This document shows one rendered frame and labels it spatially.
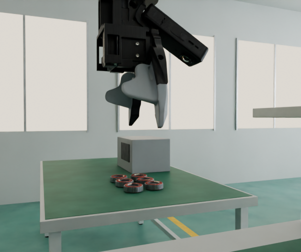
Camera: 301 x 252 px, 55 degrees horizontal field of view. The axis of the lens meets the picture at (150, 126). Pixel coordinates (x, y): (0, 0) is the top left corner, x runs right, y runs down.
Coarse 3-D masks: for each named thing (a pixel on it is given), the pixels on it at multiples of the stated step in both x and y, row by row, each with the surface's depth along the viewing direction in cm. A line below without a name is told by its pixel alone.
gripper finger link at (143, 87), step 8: (144, 64) 40; (136, 72) 39; (144, 72) 39; (152, 72) 39; (136, 80) 38; (144, 80) 38; (152, 80) 38; (128, 88) 37; (136, 88) 37; (144, 88) 37; (152, 88) 38; (160, 88) 37; (128, 96) 36; (136, 96) 36; (144, 96) 37; (152, 96) 37; (160, 96) 37; (160, 104) 37; (160, 112) 37; (160, 120) 37
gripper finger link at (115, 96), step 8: (128, 72) 46; (120, 80) 47; (128, 80) 47; (112, 88) 47; (120, 88) 48; (112, 96) 48; (120, 96) 48; (120, 104) 49; (128, 104) 49; (136, 104) 49; (128, 112) 51; (136, 112) 50; (128, 120) 51
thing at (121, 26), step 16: (112, 0) 40; (128, 0) 41; (144, 0) 42; (112, 16) 40; (128, 16) 42; (112, 32) 38; (128, 32) 39; (144, 32) 40; (96, 48) 45; (112, 48) 40; (128, 48) 40; (144, 48) 41; (96, 64) 45; (112, 64) 40; (128, 64) 39
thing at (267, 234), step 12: (252, 228) 111; (264, 228) 111; (276, 228) 111; (288, 228) 111; (300, 228) 111; (168, 240) 100; (180, 240) 100; (192, 240) 100; (204, 240) 100; (216, 240) 100; (228, 240) 100; (240, 240) 100; (252, 240) 100; (264, 240) 100; (276, 240) 100
